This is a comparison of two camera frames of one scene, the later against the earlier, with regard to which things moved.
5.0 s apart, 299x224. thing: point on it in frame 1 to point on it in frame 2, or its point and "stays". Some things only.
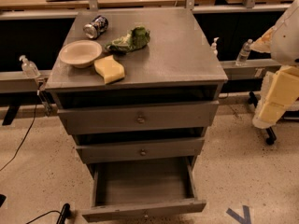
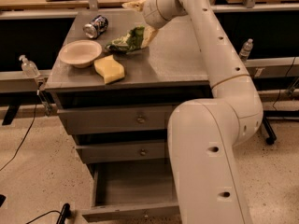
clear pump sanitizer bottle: [29, 68] stays
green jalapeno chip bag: [136, 38] stays
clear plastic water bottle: [244, 53] stays
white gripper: [287, 41] to [151, 13]
